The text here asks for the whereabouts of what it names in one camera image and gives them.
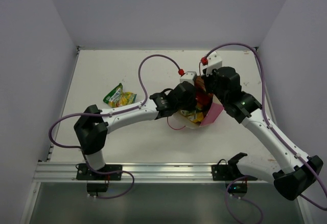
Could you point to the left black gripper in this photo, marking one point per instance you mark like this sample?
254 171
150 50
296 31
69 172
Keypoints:
190 99

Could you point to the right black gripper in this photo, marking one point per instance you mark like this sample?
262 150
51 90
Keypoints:
214 73

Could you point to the small yellow green snack packet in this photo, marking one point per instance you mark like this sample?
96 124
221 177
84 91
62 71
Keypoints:
195 116

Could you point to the pink and white paper bag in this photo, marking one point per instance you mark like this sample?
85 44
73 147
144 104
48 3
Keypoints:
210 116

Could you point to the red snack packet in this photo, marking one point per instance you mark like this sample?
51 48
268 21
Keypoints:
204 101

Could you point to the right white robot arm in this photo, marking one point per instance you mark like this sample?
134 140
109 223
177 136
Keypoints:
298 171

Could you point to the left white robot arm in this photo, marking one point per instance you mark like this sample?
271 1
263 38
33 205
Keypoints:
94 125

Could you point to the brown orange snack packet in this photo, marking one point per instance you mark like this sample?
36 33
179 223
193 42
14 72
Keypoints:
199 84

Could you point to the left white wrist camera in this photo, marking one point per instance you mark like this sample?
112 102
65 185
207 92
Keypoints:
189 76

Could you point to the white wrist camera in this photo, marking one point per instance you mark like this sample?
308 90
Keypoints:
213 61
189 76

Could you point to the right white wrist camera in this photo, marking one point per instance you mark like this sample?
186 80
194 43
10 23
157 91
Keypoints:
213 61

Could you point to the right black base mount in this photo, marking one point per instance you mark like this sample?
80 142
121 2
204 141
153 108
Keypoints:
228 171

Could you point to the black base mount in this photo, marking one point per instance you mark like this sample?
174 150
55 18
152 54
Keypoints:
102 180
228 171

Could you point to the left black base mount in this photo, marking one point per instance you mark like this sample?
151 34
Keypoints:
102 180

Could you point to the aluminium front rail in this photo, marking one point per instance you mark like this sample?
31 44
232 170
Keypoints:
57 172

